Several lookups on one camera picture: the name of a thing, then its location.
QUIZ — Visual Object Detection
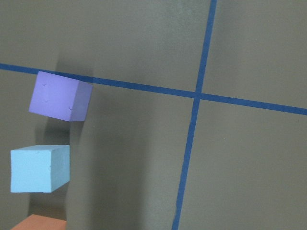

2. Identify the orange foam block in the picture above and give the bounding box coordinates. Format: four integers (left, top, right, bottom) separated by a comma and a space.
12, 214, 67, 230

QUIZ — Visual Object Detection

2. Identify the purple foam block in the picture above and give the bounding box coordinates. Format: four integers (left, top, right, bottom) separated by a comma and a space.
29, 71, 93, 122

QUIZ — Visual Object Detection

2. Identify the light blue foam block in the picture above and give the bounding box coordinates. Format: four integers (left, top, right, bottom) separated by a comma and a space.
11, 145, 70, 193

